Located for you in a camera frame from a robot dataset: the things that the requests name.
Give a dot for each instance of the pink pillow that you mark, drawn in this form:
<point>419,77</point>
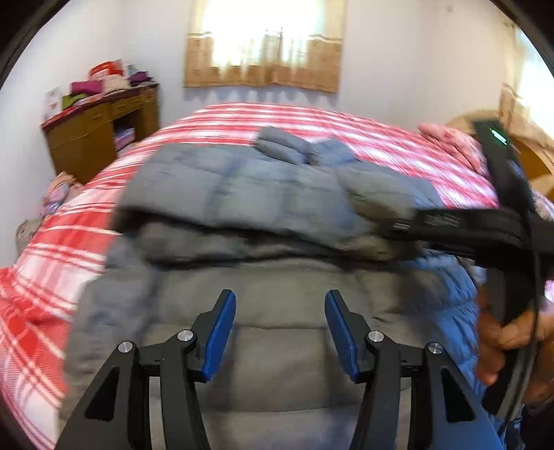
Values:
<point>450,140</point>

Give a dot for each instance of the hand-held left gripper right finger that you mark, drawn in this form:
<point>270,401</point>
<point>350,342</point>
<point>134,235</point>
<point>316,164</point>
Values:
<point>339,333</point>

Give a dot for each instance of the narrow beige curtain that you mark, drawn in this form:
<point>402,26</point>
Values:
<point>523,117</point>

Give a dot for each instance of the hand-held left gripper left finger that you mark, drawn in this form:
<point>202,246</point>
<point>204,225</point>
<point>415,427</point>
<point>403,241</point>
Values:
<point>220,333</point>

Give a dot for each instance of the purple folded cloth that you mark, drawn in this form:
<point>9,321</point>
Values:
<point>142,77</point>

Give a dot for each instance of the red plaid bed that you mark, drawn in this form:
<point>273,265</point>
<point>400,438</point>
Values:
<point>43,281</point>

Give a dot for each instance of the white wall paper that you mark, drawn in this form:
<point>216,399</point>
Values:
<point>53,101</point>

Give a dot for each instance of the magenta folded cloth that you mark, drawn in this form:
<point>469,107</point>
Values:
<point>86,87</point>

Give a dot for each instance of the pale pink folded cloth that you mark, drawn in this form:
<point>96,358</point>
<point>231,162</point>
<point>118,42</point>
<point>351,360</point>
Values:
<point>116,84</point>

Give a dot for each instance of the wide beige window curtain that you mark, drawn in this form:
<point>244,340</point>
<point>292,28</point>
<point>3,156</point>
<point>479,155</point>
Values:
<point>264,56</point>

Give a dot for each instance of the red box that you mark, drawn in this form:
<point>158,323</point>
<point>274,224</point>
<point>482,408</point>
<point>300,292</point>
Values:
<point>106,69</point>

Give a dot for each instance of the person's right hand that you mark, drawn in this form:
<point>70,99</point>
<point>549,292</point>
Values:
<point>510,342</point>

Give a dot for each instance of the green folded cloth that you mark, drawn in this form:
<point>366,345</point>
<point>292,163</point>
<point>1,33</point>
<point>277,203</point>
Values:
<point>72,101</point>

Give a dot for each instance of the purple clothes in desk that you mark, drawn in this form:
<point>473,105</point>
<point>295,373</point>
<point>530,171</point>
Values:
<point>124,138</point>

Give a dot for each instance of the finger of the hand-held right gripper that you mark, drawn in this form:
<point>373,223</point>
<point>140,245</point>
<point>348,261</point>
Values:
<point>433,231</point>

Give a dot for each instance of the grey puffer jacket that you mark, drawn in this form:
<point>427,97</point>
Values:
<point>259,194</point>

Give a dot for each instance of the brown wooden desk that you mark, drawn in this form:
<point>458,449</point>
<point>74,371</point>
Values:
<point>82,134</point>

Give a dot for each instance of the wooden arched headboard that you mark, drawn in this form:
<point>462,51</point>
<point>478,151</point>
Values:
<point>536,164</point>

